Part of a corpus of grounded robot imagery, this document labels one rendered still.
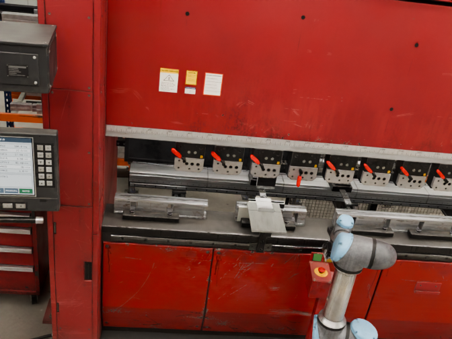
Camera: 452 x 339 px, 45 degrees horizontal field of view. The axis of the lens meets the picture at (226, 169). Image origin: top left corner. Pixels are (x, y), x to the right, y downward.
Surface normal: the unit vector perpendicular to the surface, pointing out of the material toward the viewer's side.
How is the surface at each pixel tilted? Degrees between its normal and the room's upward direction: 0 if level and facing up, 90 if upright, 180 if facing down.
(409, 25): 90
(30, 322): 0
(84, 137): 90
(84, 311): 90
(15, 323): 0
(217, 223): 0
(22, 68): 90
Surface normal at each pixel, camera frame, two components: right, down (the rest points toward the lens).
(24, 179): 0.15, 0.50
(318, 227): 0.12, -0.87
